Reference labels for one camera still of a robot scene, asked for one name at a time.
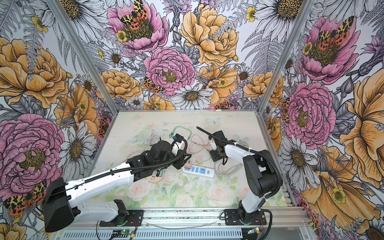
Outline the pink multi-head charging cable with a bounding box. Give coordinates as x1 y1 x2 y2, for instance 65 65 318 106
188 134 212 155

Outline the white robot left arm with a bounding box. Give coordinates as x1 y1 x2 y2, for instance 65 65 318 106
43 137 191 233

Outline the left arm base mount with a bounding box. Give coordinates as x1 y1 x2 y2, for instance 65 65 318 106
99 210 144 227

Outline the white lilac cable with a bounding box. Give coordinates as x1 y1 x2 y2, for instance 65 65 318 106
130 128 161 148

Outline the white blue power strip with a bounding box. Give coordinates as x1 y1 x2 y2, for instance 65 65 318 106
182 165 215 179

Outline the pink brown charger plug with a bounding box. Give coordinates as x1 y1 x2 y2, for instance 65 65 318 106
184 161 192 169

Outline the round pink power socket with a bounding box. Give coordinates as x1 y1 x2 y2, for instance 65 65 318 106
147 172 164 184

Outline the aluminium front rail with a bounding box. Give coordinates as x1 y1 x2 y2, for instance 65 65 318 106
51 207 316 240

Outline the grey white coiled cable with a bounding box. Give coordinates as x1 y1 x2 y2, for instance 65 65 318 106
214 158 244 177

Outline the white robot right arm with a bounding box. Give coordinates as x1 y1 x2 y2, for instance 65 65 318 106
209 131 283 224

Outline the green multi-head charging cable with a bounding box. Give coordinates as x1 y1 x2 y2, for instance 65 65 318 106
169 125 193 139

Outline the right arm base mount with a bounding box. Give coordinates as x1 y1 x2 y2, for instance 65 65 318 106
224 208 267 226

